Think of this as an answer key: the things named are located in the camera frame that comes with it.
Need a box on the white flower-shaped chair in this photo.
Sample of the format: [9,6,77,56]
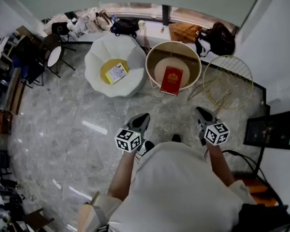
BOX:
[84,32,147,98]

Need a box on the person's right forearm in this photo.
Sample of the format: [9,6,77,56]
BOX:
[206,143,236,188]

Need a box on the black bag with straps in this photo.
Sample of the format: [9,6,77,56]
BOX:
[110,18,140,38]

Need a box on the black monitor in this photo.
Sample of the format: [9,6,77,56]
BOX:
[243,109,290,151]

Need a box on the wooden cabinet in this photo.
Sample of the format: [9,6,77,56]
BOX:
[0,109,13,135]

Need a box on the black bag with white cord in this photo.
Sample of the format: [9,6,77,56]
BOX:
[51,22,71,36]

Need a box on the grey shoulder strap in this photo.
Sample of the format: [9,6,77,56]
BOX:
[93,204,110,232]

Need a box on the yellow and white booklet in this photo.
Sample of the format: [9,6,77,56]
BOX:
[104,63,129,85]

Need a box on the large black backpack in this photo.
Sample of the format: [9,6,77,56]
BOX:
[195,22,236,58]

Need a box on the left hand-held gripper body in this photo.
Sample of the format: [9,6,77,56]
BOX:
[114,122,147,153]

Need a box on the yellow seat cushion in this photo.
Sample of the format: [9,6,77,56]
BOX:
[100,58,131,85]

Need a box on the person's left forearm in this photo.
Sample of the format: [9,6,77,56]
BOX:
[107,150,138,202]

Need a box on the black cable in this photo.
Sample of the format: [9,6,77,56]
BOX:
[222,150,283,204]

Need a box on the person's white shirt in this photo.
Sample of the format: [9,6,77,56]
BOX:
[77,141,257,232]

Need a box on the white plastic bag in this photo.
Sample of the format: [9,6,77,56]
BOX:
[67,15,90,35]

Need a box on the black chair with white seat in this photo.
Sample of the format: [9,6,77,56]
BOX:
[40,34,77,78]

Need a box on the orange round stool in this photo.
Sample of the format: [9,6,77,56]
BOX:
[234,177,278,207]

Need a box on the brown strap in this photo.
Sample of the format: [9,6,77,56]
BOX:
[144,28,152,54]

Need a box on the orange cloth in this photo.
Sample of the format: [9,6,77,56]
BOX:
[168,22,203,44]

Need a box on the person's black pack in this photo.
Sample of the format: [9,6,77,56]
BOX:
[239,203,290,232]

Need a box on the blue chair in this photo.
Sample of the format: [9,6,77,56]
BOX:
[13,54,45,89]

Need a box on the black window post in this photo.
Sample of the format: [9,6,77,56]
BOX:
[161,5,171,26]

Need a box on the person's left black shoe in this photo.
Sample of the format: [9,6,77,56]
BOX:
[144,141,156,153]

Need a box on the red book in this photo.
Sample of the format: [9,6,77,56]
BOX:
[159,66,184,97]

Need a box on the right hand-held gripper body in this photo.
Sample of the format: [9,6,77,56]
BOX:
[198,116,231,146]

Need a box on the beige tote bag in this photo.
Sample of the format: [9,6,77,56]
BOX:
[86,8,113,32]

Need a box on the gold wire side table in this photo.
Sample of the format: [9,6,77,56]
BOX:
[187,55,254,110]

